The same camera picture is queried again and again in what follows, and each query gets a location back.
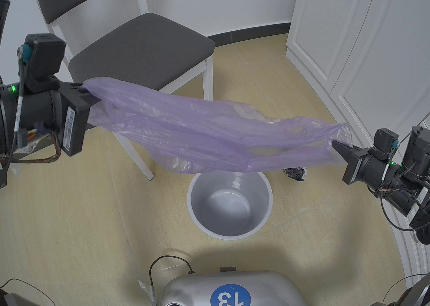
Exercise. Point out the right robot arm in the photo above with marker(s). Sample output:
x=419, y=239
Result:
x=416, y=153

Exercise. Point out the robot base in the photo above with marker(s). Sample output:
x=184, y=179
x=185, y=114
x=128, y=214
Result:
x=195, y=291

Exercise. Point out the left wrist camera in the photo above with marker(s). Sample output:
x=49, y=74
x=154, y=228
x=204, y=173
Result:
x=43, y=56

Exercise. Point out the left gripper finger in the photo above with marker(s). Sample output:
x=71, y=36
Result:
x=79, y=90

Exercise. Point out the black plastic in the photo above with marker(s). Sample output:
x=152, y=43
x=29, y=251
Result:
x=295, y=175

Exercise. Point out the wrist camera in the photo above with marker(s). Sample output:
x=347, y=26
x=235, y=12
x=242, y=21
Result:
x=43, y=56
x=384, y=141

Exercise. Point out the white chair with grey cushions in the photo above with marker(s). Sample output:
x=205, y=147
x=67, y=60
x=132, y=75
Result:
x=141, y=49

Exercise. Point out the clear plastic scrap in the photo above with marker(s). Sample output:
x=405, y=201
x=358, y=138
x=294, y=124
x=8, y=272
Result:
x=147, y=289

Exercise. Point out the white trash bin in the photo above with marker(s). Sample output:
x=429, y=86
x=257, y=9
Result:
x=231, y=212

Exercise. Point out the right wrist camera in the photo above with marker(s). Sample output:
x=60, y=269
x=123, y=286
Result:
x=384, y=141

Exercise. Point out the purple plastic bag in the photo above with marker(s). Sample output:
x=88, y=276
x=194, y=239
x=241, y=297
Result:
x=201, y=123

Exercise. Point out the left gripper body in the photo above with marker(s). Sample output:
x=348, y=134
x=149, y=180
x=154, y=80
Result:
x=40, y=110

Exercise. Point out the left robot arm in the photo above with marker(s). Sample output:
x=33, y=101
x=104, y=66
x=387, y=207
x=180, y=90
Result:
x=6, y=113

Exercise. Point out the white wardrobe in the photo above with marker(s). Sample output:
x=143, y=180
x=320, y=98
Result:
x=336, y=29

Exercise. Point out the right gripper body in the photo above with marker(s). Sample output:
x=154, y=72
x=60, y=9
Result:
x=364, y=168

